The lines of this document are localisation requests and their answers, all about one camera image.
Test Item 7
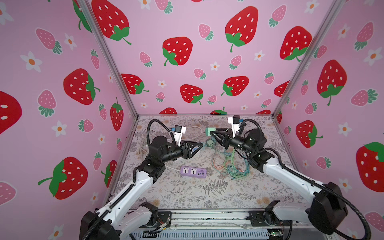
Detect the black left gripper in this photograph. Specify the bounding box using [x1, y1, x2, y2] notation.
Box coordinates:
[158, 140, 201, 167]

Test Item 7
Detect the light green charger plug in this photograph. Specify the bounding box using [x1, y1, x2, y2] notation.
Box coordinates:
[205, 127, 216, 136]

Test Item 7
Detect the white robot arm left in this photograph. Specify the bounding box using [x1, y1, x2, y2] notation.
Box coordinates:
[79, 136, 204, 240]

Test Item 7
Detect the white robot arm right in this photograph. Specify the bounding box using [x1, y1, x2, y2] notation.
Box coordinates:
[207, 129, 372, 240]

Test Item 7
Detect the purple power strip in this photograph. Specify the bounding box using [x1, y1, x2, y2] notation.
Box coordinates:
[180, 166, 207, 179]

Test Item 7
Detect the white power strip cord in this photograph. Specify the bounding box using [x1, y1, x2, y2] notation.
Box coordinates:
[139, 125, 205, 172]

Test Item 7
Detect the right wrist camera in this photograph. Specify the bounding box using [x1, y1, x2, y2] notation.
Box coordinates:
[228, 115, 243, 137]

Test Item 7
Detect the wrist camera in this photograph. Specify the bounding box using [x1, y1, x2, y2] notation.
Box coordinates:
[228, 115, 243, 137]
[171, 125, 186, 147]

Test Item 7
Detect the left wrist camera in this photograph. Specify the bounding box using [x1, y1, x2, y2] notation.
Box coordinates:
[171, 125, 186, 147]

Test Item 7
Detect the tangled coloured cable pile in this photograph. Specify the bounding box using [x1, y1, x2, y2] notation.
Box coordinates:
[211, 148, 251, 181]

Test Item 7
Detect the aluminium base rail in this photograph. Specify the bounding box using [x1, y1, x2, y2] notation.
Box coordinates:
[128, 208, 331, 240]

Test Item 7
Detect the aluminium corner post right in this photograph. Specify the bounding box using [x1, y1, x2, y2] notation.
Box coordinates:
[272, 0, 345, 120]

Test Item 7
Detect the aluminium corner post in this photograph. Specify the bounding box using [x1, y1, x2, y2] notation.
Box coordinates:
[79, 0, 139, 119]
[272, 0, 345, 120]

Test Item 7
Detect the aluminium corner post left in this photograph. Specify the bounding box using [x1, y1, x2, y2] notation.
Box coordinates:
[79, 0, 139, 119]

